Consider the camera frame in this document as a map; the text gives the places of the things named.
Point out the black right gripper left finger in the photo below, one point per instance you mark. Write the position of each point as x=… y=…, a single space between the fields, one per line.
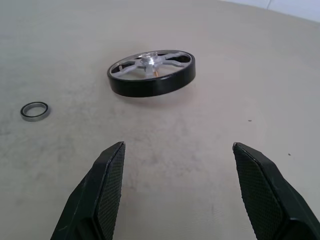
x=100 y=195

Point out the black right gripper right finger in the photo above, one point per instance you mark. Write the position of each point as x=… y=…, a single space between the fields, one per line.
x=270 y=200

